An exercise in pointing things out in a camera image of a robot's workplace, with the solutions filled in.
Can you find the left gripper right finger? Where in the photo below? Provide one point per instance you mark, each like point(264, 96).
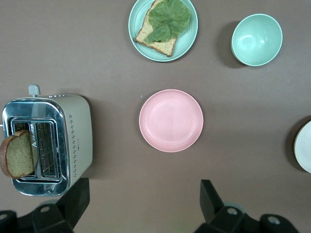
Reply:
point(216, 213)

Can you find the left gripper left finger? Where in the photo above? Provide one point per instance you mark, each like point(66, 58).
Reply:
point(73, 206)

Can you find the pink shallow plate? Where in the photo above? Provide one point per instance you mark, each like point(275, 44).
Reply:
point(171, 121)

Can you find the toast slice in toaster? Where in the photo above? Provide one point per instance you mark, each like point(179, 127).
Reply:
point(19, 155)

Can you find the beige and chrome toaster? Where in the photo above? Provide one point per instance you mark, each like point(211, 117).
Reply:
point(77, 126)

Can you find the beige shallow plate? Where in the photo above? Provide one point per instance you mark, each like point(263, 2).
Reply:
point(305, 148)

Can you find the brown table cover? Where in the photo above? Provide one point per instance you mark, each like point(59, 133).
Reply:
point(109, 72)

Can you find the pale green plate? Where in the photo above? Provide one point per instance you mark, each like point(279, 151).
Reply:
point(187, 46)

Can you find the brown bread slice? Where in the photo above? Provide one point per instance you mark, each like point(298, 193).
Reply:
point(160, 46)

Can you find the pale green bowl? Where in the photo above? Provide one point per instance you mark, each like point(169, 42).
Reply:
point(257, 41)

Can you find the green lettuce leaf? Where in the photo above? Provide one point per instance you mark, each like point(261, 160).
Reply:
point(170, 17)

